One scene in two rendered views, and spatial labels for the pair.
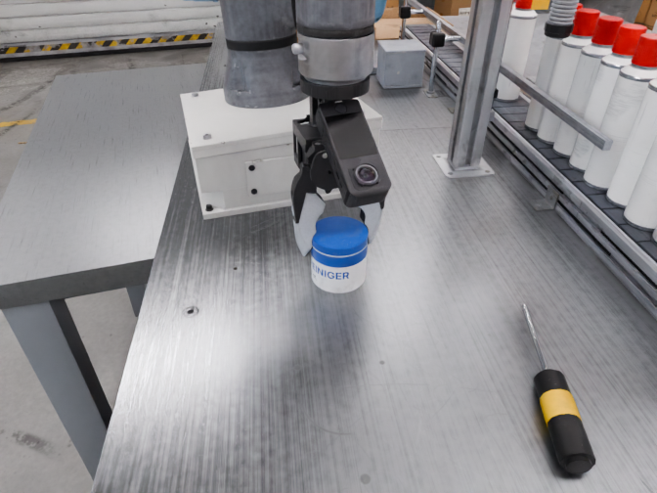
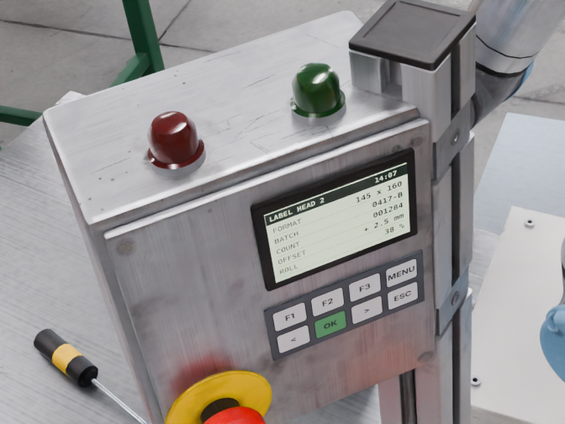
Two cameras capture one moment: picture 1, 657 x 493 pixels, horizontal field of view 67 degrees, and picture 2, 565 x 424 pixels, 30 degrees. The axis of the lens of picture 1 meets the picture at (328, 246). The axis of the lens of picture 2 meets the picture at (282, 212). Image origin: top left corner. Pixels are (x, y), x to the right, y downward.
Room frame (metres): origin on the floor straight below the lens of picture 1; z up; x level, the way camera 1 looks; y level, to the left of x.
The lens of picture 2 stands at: (1.04, -0.58, 1.78)
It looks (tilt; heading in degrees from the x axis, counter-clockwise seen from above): 43 degrees down; 136
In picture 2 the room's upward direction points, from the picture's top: 9 degrees counter-clockwise
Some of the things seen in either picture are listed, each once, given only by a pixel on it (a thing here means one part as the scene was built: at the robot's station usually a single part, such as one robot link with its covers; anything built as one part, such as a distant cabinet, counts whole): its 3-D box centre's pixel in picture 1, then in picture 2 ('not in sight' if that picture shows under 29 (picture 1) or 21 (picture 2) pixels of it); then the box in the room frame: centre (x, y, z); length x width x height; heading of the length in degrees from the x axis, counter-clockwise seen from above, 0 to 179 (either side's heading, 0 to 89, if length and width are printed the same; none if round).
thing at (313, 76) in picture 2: not in sight; (316, 89); (0.78, -0.29, 1.49); 0.03 x 0.03 x 0.02
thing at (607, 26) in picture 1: (588, 90); not in sight; (0.75, -0.40, 0.98); 0.05 x 0.05 x 0.20
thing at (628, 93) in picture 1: (626, 115); not in sight; (0.64, -0.40, 0.98); 0.05 x 0.05 x 0.20
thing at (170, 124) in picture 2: not in sight; (173, 139); (0.74, -0.35, 1.49); 0.03 x 0.03 x 0.02
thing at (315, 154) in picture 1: (332, 128); not in sight; (0.51, 0.00, 1.02); 0.09 x 0.08 x 0.12; 17
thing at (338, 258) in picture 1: (338, 254); not in sight; (0.49, -0.01, 0.87); 0.07 x 0.07 x 0.07
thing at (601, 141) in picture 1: (467, 42); not in sight; (1.14, -0.31, 0.96); 1.07 x 0.01 x 0.01; 7
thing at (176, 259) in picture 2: not in sight; (259, 247); (0.74, -0.31, 1.38); 0.17 x 0.10 x 0.19; 62
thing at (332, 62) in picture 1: (332, 55); not in sight; (0.51, 0.00, 1.10); 0.08 x 0.08 x 0.05
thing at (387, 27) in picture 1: (402, 22); not in sight; (1.85, -0.26, 0.85); 0.30 x 0.26 x 0.04; 7
